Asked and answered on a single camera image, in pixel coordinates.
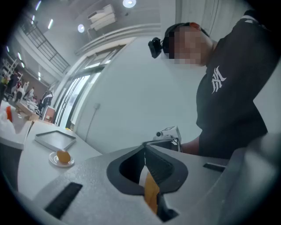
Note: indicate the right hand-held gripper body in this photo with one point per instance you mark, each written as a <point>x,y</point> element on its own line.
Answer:
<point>170,131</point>

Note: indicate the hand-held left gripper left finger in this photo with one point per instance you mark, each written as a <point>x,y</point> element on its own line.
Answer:
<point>113,173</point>

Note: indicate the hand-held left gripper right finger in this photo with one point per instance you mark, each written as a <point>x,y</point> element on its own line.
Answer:
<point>162,169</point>

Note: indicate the brown potato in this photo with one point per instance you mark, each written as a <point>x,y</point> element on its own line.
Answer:
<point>63,156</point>

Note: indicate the white round holder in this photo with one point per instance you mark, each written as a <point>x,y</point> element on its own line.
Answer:
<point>53,160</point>

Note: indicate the person's right forearm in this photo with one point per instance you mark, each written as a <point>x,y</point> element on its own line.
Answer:
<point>191,146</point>

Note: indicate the grey rectangular tray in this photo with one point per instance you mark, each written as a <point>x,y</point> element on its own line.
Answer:
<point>55,138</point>

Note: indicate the person's black printed T-shirt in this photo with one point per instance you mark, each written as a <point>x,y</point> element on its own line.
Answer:
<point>232,99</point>

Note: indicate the glass door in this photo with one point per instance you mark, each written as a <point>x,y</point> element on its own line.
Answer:
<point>74,96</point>

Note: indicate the person's head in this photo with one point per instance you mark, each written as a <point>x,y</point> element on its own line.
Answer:
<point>191,48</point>

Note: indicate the brown cabinet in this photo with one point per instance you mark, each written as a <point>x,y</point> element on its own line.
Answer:
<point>49,114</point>

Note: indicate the hanging black white jacket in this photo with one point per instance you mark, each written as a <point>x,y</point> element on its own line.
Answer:
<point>47,99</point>

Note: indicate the white basin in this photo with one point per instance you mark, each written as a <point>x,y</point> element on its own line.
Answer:
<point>13,138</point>

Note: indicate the tan cardboard box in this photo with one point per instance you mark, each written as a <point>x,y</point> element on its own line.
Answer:
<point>26,111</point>

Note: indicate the red hair clip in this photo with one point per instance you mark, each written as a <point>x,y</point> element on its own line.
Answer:
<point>195,25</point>

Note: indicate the clear plastic bag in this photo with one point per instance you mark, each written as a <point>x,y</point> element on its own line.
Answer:
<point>5,126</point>

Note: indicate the red packet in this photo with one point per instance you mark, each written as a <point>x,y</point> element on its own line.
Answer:
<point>9,113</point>

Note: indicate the white air conditioner unit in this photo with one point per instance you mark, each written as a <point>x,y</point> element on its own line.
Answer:
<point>102,16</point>

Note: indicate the round ceiling light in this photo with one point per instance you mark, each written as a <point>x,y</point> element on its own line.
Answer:
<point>81,28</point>
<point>129,3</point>

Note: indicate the black balcony railing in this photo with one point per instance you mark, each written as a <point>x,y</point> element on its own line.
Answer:
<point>44,44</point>

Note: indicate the white wall socket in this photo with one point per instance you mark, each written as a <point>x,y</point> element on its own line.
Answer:
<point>96,106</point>

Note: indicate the black head-worn camera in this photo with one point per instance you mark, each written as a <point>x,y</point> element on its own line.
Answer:
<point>155,48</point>

